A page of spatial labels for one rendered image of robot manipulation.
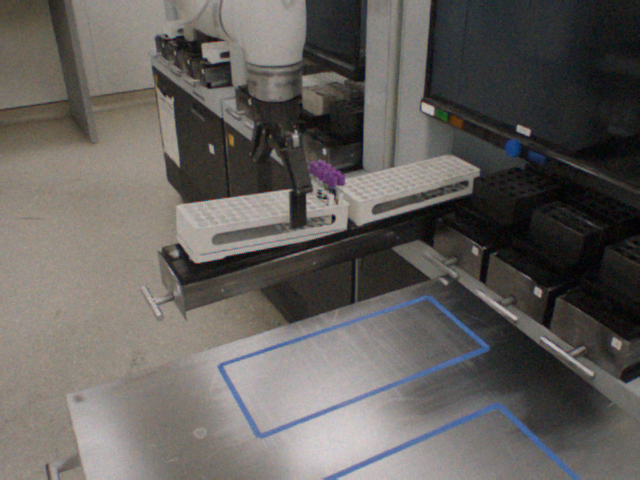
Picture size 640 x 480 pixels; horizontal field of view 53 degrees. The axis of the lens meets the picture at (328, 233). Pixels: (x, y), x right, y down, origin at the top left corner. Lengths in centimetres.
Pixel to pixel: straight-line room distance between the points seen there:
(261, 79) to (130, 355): 141
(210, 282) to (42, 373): 127
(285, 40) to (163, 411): 56
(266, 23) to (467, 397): 60
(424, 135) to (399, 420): 75
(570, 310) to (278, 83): 58
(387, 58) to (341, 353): 78
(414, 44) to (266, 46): 46
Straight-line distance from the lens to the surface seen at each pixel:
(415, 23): 137
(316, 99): 175
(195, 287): 107
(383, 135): 152
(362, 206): 118
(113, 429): 82
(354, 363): 87
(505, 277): 115
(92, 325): 243
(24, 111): 463
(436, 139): 141
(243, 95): 202
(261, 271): 111
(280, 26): 100
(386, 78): 148
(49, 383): 223
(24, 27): 452
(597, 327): 104
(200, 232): 105
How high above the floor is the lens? 139
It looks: 29 degrees down
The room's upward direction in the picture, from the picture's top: straight up
